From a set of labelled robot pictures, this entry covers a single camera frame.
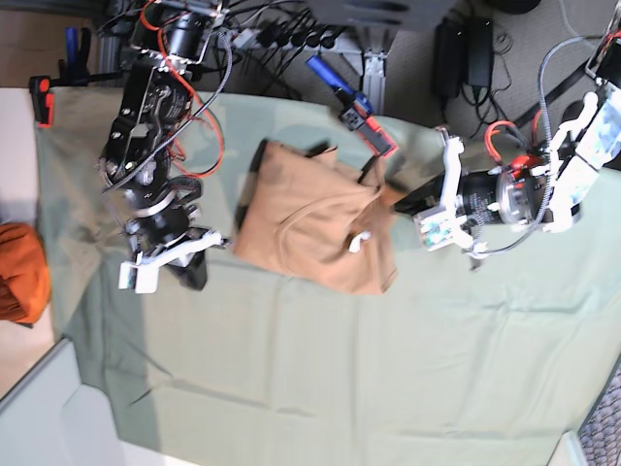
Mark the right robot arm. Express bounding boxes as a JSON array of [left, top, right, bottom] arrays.
[[99, 1, 227, 294]]

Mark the blue orange clamp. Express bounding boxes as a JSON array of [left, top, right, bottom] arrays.
[[306, 55, 398, 157], [28, 27, 123, 128]]

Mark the tan orange T-shirt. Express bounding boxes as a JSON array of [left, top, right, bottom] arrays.
[[233, 141, 397, 295]]

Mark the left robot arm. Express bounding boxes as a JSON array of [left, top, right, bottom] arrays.
[[393, 26, 620, 259]]

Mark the blue orange left clamp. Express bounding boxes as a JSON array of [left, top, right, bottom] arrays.
[[28, 27, 123, 128]]

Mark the light green table cloth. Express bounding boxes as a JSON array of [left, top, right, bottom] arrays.
[[36, 87, 620, 465]]

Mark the white grey bin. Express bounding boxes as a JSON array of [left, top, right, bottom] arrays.
[[1, 339, 126, 465]]

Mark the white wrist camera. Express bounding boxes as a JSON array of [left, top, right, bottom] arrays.
[[118, 261, 159, 294], [414, 212, 470, 251]]

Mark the black power brick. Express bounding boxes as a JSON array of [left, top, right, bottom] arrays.
[[465, 17, 494, 88], [432, 19, 466, 99]]

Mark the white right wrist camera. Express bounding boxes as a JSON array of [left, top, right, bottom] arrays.
[[118, 261, 159, 294]]

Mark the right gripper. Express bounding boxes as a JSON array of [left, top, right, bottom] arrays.
[[125, 201, 230, 291]]

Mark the black power strip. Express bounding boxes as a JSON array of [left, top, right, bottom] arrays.
[[232, 23, 362, 53]]

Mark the blue orange centre clamp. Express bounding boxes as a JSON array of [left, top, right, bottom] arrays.
[[306, 55, 398, 157]]

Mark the aluminium frame post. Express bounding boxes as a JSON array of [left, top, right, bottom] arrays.
[[356, 26, 395, 115]]

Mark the dark orange folded garment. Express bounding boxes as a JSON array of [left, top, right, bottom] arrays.
[[1, 223, 51, 327]]

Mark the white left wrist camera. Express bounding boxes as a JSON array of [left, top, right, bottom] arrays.
[[414, 212, 470, 251]]

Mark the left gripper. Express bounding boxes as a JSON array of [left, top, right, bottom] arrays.
[[393, 126, 548, 252]]

